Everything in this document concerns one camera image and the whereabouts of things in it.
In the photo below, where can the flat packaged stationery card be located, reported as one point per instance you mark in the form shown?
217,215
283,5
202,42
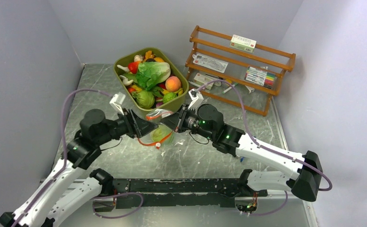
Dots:
209,62

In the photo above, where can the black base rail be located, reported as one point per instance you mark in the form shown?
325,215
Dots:
123,193

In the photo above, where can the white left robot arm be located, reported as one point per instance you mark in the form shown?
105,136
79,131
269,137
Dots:
48,207

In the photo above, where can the clear zip bag orange zipper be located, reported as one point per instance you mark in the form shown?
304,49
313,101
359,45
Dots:
155,116

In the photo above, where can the peach toy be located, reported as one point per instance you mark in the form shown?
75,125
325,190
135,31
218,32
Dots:
173,84

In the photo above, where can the white pen on table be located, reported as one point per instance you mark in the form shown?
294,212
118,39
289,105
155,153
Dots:
229,88

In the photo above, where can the small white green box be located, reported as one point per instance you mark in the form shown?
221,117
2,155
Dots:
201,79

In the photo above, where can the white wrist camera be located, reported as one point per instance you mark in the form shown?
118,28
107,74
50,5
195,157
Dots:
117,101
196,99

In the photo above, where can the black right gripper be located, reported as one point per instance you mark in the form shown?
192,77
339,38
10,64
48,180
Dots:
183,117

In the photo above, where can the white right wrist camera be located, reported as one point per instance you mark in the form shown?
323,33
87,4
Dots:
196,99

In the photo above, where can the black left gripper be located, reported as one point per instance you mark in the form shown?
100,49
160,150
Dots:
130,123

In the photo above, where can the napa cabbage toy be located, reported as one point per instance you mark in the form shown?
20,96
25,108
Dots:
150,74

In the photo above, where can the white box on top shelf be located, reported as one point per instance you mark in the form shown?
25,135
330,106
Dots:
242,43

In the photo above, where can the white mushroom toy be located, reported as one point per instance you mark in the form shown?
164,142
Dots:
125,81

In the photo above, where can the small green lime toy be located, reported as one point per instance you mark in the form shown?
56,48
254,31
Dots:
168,97

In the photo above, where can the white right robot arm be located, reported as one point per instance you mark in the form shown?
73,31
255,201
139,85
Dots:
298,173

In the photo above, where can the wooden shelf rack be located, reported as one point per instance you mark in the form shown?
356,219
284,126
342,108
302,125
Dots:
217,45

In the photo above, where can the green leafy vegetable toy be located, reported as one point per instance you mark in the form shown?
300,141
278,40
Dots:
144,99

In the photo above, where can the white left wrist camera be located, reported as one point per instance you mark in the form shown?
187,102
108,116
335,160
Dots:
117,101

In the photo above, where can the olive green plastic bin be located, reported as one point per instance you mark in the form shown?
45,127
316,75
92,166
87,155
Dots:
151,54

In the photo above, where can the round green cabbage toy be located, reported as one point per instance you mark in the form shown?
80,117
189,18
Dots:
162,134

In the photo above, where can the coloured marker pen set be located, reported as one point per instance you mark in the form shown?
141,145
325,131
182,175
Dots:
260,77

